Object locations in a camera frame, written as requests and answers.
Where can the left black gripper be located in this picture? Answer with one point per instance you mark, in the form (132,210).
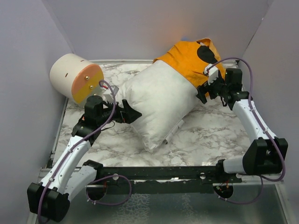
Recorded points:
(128,114)

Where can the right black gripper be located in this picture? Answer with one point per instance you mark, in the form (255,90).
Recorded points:
(202,89)

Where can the orange Mickey Mouse pillowcase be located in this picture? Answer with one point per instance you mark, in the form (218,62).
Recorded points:
(189,58)

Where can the white pillow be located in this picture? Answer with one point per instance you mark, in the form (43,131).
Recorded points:
(163,97)

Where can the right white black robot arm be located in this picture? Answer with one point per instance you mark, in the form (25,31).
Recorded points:
(267,151)

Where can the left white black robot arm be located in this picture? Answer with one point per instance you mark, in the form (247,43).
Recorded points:
(51,197)

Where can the white cylinder with orange lid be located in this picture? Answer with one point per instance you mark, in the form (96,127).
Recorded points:
(75,77)

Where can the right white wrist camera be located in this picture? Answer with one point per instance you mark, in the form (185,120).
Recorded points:
(211,72)

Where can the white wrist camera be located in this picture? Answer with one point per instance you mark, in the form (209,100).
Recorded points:
(108,94)
(211,72)

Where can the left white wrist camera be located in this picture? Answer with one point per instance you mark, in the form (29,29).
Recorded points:
(108,94)

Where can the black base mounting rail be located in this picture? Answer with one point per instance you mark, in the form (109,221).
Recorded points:
(123,186)

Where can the aluminium frame rail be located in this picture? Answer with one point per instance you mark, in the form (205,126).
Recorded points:
(67,176)

